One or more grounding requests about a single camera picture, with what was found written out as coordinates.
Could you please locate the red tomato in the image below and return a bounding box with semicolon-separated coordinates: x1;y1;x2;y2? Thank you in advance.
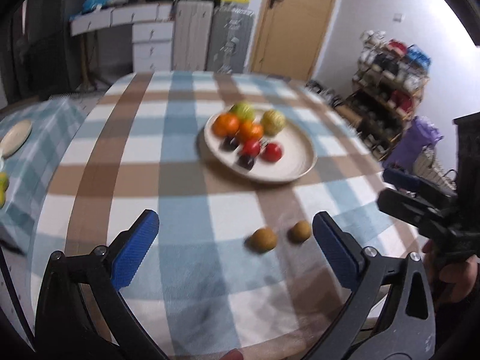
261;142;283;164
240;139;261;158

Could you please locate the yellow bumpy guava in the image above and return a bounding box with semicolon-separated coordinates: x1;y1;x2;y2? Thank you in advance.
260;109;287;137

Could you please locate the orange tangerine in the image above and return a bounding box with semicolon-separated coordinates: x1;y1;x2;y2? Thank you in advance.
236;120;264;142
211;113;240;137

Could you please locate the green-yellow guava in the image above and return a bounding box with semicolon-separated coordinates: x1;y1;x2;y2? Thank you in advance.
229;102;256;121

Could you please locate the person's right hand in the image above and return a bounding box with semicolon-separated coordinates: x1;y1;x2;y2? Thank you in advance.
422;240;479;305

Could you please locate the person's left hand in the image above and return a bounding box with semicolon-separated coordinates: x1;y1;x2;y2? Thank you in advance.
219;349;244;360

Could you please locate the wicker basket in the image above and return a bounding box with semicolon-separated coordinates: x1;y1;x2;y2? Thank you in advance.
412;146;457;192

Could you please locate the purple bag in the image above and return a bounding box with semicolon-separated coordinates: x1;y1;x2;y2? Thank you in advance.
382;116;443;173

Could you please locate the plaid tablecloth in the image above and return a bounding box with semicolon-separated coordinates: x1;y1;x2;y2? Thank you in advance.
30;72;419;359

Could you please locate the cream round plate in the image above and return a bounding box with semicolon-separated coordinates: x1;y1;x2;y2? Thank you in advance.
202;109;317;184

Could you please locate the small yellow lime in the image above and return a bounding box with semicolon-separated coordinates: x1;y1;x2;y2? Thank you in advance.
0;172;9;192

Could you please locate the teal checked side cloth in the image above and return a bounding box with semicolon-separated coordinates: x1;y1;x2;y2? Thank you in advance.
1;97;86;254

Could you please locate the wooden shoe rack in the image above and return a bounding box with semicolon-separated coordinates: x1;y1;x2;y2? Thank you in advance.
342;30;431;162

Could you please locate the dark cabinet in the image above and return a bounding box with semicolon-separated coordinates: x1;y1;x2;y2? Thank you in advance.
1;0;85;103

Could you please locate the white drawer desk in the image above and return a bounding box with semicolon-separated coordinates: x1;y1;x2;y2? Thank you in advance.
71;2;174;72

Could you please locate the beige suitcase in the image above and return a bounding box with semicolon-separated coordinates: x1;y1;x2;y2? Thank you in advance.
172;0;214;72

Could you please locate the silver suitcase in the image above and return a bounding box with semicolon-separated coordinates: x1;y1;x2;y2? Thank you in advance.
206;6;255;74

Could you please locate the wooden door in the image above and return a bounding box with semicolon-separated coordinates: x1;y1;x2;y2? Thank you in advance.
250;0;336;80

